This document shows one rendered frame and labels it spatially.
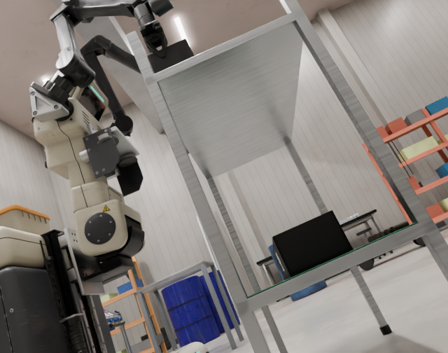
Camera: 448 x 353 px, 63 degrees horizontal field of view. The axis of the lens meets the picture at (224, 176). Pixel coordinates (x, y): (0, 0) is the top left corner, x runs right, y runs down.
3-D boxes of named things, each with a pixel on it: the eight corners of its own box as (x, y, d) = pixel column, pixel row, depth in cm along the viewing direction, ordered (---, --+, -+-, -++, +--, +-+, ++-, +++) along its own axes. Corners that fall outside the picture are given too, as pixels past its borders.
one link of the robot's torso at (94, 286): (66, 302, 116) (48, 230, 123) (103, 299, 142) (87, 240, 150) (145, 267, 116) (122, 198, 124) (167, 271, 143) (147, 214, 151)
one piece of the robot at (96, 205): (33, 277, 108) (17, 99, 127) (92, 280, 144) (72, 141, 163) (119, 253, 107) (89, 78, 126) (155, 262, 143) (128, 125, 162)
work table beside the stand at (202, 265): (236, 348, 315) (201, 260, 339) (164, 379, 320) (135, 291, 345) (244, 339, 357) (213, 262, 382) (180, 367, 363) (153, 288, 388)
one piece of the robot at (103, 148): (82, 182, 121) (66, 127, 127) (115, 201, 147) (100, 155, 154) (127, 162, 121) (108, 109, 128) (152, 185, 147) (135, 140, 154)
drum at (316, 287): (326, 285, 619) (301, 233, 649) (329, 286, 559) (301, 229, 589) (292, 300, 624) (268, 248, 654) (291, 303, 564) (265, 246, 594)
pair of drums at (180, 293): (245, 321, 632) (223, 268, 662) (224, 335, 510) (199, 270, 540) (204, 338, 645) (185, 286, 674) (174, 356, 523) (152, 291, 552)
